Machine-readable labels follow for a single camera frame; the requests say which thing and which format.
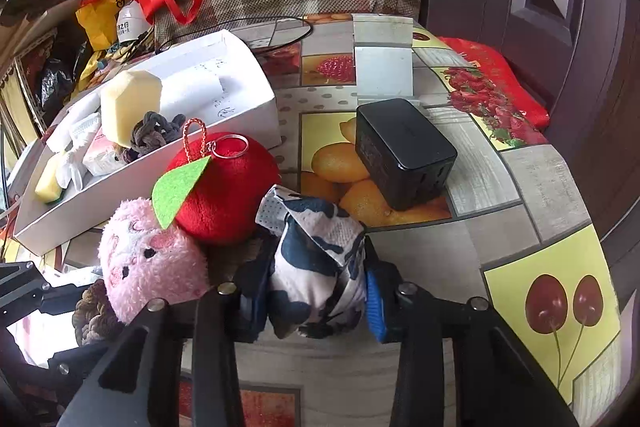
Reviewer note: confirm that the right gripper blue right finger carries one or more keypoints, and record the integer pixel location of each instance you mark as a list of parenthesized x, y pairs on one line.
[(382, 308)]

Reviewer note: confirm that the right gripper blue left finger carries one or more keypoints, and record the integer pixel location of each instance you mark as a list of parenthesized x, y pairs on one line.
[(252, 280)]

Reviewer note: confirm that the cow print cloth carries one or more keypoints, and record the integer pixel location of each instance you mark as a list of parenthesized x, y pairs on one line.
[(317, 286)]

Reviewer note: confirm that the beige braided rope knot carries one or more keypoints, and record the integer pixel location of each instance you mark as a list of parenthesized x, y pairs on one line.
[(94, 319)]

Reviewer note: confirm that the red plush apple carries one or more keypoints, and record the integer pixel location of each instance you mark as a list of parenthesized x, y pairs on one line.
[(212, 188)]

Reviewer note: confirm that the yellow green dish sponge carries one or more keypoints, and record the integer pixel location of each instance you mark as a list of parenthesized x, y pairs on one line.
[(47, 188)]

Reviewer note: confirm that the pink plush pig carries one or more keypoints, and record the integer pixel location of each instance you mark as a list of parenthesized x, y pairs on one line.
[(141, 261)]

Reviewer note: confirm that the white towel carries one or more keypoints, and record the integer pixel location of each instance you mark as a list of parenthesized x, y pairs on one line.
[(70, 170)]

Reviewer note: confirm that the cream yellow sponge block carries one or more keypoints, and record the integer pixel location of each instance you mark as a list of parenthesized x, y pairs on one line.
[(125, 100)]

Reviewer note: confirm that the pink tissue pack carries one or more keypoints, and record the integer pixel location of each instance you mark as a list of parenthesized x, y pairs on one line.
[(103, 156)]

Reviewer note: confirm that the white foam sheet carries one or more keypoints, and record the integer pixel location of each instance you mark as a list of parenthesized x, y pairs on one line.
[(83, 131)]

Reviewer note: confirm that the black power adapter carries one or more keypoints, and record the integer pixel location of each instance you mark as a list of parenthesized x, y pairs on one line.
[(407, 157)]

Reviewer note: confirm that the white cardboard box tray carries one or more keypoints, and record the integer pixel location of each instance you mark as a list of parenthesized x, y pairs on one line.
[(215, 78)]

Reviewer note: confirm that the grey metal phone stand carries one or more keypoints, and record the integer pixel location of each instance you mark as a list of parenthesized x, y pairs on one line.
[(383, 56)]

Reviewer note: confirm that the yellow plastic bag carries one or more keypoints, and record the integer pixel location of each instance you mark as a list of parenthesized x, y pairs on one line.
[(99, 19)]

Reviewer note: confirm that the white helmet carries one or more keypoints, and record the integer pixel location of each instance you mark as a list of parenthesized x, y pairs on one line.
[(131, 23)]

